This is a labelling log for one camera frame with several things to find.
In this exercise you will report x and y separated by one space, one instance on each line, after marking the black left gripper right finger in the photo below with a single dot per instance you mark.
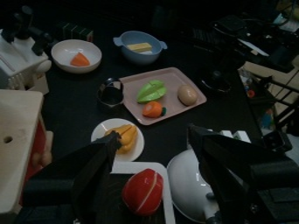
230 163

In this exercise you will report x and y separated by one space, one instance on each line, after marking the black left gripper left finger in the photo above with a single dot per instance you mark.
91 163

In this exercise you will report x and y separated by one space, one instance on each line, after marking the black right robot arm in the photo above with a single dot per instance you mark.
249 38

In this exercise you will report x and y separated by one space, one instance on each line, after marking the black pot lid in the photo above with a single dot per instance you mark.
215 83

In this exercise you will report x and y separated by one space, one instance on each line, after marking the yellow toy fruit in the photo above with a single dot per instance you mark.
129 137

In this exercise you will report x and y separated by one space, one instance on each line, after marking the small white round plate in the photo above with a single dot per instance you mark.
113 128

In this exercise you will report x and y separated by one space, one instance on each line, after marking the red toy tomato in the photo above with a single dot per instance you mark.
143 192

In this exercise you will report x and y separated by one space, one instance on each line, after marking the white square board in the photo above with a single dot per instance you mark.
154 175

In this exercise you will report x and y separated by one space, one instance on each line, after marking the wooden cutting board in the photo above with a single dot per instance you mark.
18 140

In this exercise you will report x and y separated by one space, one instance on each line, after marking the orange toy carrot piece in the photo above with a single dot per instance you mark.
153 109

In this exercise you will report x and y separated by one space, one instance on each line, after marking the dark glass cup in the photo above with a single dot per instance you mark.
111 93

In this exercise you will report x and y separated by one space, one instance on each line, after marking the beige toy egg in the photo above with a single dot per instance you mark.
187 94

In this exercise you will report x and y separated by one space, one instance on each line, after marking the green toy leaf vegetable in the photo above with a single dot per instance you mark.
151 91

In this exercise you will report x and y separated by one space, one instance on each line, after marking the pink rectangular tray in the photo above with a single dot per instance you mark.
171 84

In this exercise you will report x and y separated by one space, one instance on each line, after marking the orange toy wedge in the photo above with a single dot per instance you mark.
79 60

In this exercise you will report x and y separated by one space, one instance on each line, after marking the white bowl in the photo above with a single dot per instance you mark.
74 49

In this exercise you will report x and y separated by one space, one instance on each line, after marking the white toy knife block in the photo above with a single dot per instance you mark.
22 58

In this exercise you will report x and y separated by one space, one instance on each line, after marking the yellow toy butter block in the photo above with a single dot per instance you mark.
139 47

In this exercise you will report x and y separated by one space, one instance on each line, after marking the dark striped box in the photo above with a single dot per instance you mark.
76 32

